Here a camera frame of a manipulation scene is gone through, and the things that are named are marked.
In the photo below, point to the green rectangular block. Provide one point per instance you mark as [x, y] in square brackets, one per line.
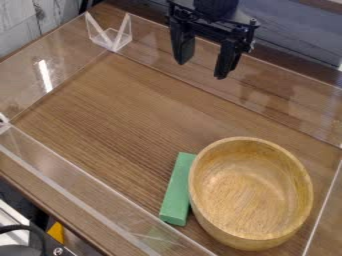
[175, 205]

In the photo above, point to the yellow label plate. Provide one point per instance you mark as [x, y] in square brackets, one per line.
[57, 232]

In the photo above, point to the clear acrylic enclosure wall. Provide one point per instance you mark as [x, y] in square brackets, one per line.
[94, 122]

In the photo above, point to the clear acrylic corner bracket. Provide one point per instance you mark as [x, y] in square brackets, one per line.
[110, 38]

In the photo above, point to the brown wooden bowl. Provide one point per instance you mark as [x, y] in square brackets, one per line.
[252, 193]

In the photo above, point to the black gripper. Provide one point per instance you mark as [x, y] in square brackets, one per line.
[218, 20]

